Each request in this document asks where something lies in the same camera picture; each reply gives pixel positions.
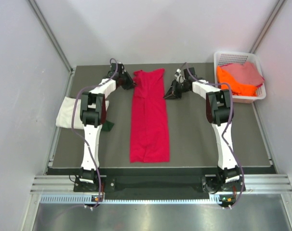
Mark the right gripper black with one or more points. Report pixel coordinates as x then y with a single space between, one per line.
173 93

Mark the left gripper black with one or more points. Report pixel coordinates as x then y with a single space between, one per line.
130 83

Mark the crimson red t-shirt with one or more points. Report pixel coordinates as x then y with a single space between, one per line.
149 138

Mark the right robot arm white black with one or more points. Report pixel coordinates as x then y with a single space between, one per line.
219 113

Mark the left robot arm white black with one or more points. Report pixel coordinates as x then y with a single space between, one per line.
93 111

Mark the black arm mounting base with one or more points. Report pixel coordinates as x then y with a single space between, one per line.
197 178

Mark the folded dark green t-shirt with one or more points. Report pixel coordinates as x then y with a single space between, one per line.
107 126

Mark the dark grey table mat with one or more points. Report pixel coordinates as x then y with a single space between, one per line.
192 138

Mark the white plastic basket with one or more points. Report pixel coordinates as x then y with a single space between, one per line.
224 58

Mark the orange t-shirt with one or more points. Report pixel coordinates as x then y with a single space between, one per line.
237 88

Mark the folded white t-shirt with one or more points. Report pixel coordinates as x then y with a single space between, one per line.
64 117

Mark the pink t-shirt in basket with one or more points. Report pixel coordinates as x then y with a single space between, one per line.
246 73

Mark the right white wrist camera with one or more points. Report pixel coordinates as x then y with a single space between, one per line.
178 76

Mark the grey slotted cable duct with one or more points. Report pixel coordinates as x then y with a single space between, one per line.
92 200

